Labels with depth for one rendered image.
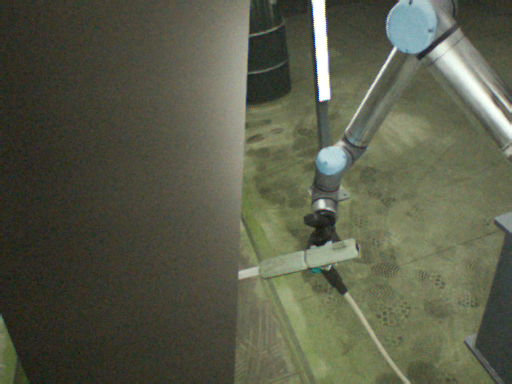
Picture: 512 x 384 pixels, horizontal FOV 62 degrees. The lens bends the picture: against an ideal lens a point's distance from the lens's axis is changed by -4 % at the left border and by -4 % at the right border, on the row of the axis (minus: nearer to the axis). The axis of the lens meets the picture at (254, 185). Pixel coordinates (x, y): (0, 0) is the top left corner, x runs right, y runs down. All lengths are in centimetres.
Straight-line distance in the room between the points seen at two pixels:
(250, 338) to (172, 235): 129
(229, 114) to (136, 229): 20
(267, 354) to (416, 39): 128
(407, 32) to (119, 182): 73
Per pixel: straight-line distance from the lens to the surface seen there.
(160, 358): 82
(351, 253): 125
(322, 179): 144
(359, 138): 146
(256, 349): 185
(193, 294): 72
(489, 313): 173
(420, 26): 105
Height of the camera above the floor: 157
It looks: 36 degrees down
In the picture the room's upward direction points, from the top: 10 degrees counter-clockwise
